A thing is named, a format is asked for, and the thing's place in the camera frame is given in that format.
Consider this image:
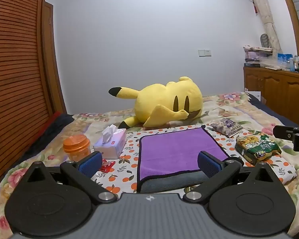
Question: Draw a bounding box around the red snack packet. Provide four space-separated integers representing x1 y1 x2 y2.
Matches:
99 159 116 173

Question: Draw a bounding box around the purple snack packet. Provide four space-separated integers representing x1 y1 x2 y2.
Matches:
210 118 244 138

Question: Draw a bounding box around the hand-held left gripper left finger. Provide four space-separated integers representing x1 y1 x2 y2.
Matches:
27 151 118 203

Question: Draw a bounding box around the wooden window frame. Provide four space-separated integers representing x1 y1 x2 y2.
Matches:
276 0 299 58

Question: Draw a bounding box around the wrapped air conditioner pipe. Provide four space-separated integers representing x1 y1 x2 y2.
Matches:
243 0 282 53

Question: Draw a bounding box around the green noodle packet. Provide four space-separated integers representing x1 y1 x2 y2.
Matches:
235 131 282 166

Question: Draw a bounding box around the wooden louvred wardrobe door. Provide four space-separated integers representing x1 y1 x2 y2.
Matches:
0 0 68 197

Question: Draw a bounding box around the dark blue bed sheet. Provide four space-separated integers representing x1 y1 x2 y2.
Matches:
244 92 299 130

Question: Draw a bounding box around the stack of papers and boxes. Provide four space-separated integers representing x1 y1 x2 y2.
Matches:
243 45 274 68

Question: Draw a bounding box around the grey hand fan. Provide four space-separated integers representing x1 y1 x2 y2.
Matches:
260 33 270 48

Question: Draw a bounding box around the orange fruit print cloth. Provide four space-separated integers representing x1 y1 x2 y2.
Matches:
91 124 297 195

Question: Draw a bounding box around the yellow plush toy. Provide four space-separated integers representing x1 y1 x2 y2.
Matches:
108 77 203 129

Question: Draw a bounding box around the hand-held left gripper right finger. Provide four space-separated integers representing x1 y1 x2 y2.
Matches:
183 151 274 203

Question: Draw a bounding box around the orange plastic jar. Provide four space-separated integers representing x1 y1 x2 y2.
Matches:
63 134 91 162

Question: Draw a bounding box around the group of bottles and boxes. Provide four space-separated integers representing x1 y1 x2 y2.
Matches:
276 52 299 74

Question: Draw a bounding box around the wooden cabinet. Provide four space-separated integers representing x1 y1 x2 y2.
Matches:
243 66 299 129

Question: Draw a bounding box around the pale purple tissue box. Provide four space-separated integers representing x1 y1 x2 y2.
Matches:
93 124 127 160

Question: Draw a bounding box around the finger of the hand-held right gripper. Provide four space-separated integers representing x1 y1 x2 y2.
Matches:
273 125 299 138

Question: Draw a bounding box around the purple and grey towel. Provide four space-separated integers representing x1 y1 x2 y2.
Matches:
137 126 231 193

